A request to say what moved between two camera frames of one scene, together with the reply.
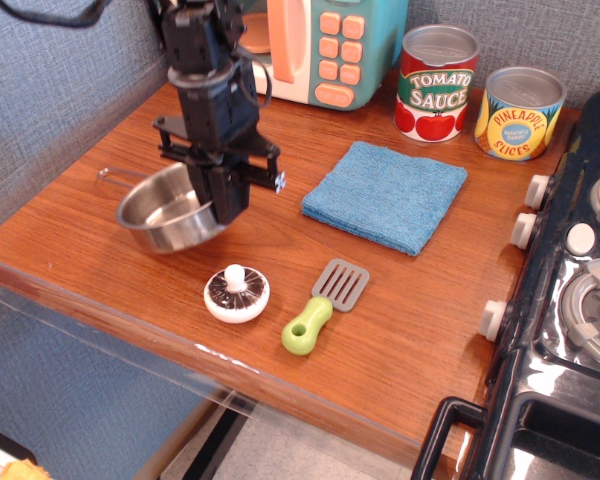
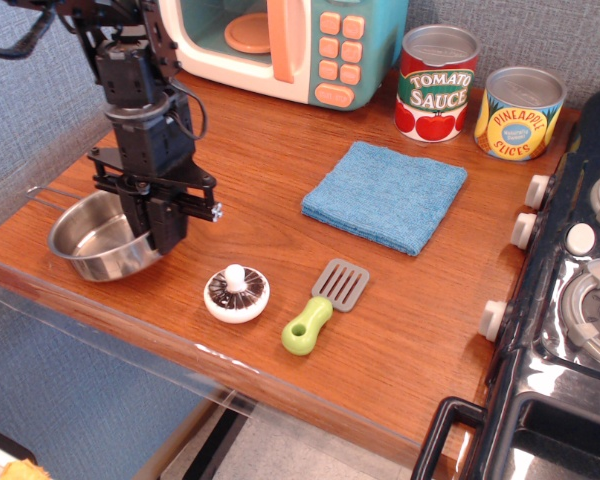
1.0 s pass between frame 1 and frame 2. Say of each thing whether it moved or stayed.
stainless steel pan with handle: moved
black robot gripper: moved
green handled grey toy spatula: stayed
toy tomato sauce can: stayed
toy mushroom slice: stayed
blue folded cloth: stayed
